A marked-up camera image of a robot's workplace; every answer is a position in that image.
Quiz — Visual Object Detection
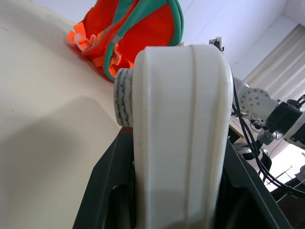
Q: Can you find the white plastic box threaded neck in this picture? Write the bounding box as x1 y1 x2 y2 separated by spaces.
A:
113 45 235 229

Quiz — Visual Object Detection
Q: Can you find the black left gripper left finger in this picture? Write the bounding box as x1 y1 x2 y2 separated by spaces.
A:
75 132 141 229

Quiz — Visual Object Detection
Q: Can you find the beige window curtain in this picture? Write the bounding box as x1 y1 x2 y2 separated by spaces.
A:
243 23 305 102

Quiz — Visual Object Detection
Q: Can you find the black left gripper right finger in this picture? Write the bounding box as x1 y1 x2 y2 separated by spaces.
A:
217 139 295 229

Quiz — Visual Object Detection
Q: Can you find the black background chair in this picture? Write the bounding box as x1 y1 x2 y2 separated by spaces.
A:
259 149 274 177

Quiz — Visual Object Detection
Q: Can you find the orange and teal backpack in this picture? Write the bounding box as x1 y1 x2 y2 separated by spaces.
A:
64 0 185 83

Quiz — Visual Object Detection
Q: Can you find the wooden background desk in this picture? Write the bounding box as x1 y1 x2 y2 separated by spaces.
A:
228 116 254 145

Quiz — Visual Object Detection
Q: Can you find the white wall switch box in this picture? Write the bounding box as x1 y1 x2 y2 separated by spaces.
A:
209 35 226 52

